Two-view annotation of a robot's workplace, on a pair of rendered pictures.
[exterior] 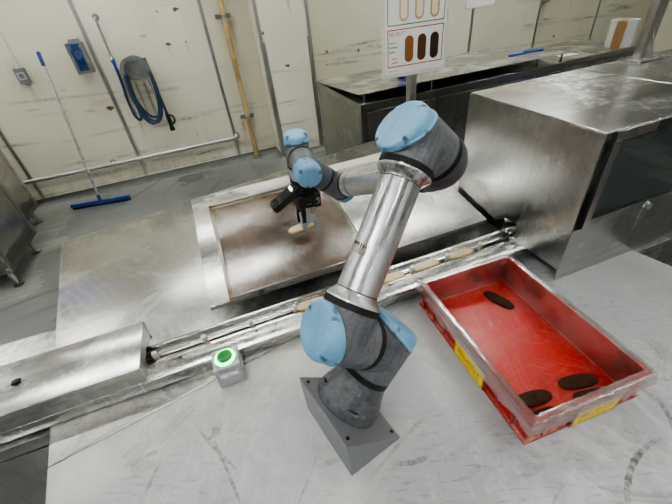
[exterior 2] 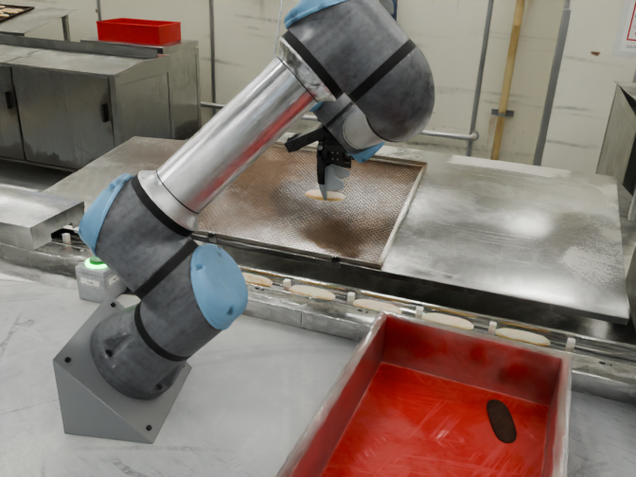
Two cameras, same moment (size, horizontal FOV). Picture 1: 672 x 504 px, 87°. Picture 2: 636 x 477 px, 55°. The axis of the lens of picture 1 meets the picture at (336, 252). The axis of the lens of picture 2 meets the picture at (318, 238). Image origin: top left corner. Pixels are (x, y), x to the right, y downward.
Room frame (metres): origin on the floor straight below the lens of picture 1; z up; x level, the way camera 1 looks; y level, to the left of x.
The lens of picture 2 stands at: (-0.05, -0.68, 1.48)
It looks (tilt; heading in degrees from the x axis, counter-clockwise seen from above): 24 degrees down; 35
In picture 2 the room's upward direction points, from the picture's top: 3 degrees clockwise
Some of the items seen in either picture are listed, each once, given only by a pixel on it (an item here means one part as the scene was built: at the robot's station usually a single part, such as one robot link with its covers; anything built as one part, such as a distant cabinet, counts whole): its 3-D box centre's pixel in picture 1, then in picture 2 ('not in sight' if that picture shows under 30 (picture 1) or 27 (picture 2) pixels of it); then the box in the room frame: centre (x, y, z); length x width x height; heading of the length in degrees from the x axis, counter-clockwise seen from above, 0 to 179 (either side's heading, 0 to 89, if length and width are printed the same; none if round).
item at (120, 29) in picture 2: not in sight; (139, 30); (3.06, 3.21, 0.93); 0.51 x 0.36 x 0.13; 111
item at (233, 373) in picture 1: (230, 368); (103, 285); (0.61, 0.33, 0.84); 0.08 x 0.08 x 0.11; 17
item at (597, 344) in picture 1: (514, 331); (438, 443); (0.60, -0.45, 0.87); 0.49 x 0.34 x 0.10; 14
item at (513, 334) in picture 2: (460, 252); (522, 336); (0.98, -0.44, 0.86); 0.10 x 0.04 x 0.01; 107
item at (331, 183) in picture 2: (309, 219); (331, 184); (1.08, 0.08, 1.00); 0.06 x 0.03 x 0.09; 111
